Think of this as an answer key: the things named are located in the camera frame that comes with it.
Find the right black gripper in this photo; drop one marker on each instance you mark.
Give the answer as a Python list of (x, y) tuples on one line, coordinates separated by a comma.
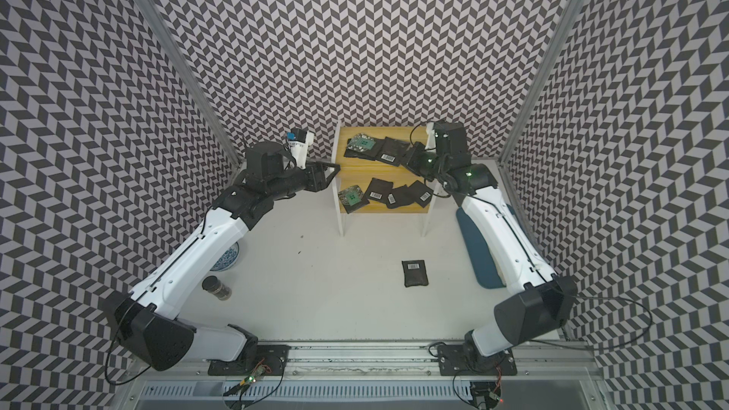
[(412, 161)]

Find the green floral tea bag lower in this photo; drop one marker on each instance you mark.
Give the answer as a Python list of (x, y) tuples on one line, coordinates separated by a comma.
[(352, 199)]

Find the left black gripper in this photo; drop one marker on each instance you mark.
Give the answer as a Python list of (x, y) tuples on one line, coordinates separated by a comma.
[(316, 179)]

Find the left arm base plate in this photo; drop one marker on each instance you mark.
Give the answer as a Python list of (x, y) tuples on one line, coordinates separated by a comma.
[(272, 357)]

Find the green floral tea bag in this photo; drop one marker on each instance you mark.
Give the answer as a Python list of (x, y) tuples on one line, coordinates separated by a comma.
[(352, 199), (361, 143)]

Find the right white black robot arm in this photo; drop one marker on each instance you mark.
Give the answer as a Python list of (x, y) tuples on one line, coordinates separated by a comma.
[(539, 300)]

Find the blue white ceramic bowl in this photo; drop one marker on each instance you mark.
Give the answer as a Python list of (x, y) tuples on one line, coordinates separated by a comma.
[(227, 260)]

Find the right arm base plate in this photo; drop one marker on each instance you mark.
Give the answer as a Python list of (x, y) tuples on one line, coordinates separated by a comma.
[(461, 359)]

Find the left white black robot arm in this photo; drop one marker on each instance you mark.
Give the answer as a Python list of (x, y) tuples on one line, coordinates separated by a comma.
[(146, 321)]

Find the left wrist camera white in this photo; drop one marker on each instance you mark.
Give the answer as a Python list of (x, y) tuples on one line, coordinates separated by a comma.
[(299, 140)]

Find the teal tray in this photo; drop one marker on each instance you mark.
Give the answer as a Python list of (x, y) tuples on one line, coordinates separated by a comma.
[(482, 261)]

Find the dark spice jar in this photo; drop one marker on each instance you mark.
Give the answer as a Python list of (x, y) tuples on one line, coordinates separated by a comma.
[(216, 288)]

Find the green floral tea bag top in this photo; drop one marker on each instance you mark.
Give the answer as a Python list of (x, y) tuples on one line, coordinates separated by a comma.
[(361, 143)]

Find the aluminium front rail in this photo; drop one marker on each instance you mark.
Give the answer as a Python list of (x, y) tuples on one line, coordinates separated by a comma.
[(544, 361)]

